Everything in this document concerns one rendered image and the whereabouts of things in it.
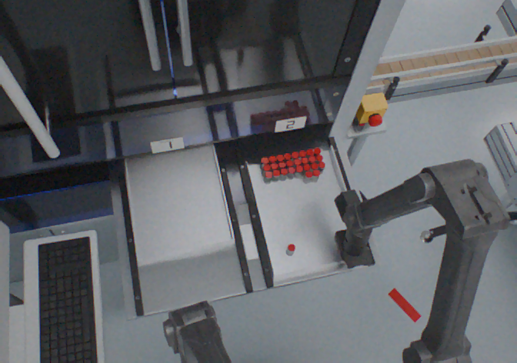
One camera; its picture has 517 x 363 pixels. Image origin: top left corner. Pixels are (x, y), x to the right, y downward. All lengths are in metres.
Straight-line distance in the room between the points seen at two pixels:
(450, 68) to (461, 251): 1.00
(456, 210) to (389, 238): 1.69
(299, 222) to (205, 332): 0.69
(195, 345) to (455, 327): 0.44
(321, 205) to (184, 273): 0.43
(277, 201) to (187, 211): 0.26
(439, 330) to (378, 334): 1.38
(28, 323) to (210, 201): 0.57
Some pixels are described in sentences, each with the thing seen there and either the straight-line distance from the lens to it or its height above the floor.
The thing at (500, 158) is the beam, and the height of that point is 0.48.
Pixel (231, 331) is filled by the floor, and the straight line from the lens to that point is 2.29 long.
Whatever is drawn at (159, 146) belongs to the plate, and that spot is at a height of 1.02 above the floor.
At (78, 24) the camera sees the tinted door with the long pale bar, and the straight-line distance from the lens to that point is 1.03.
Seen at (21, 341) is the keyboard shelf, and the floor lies 0.80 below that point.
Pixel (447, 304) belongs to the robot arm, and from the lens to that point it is 0.95.
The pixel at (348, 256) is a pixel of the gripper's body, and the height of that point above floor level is 1.01.
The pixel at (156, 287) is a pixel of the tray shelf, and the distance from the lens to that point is 1.43.
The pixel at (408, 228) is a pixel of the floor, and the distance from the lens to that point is 2.54.
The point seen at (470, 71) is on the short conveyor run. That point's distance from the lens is 1.83.
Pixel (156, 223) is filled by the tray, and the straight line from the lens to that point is 1.48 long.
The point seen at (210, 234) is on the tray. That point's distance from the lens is 1.46.
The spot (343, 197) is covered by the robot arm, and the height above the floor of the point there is 1.11.
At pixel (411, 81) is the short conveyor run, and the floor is 0.93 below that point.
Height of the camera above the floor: 2.27
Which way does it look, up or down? 64 degrees down
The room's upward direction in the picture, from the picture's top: 8 degrees clockwise
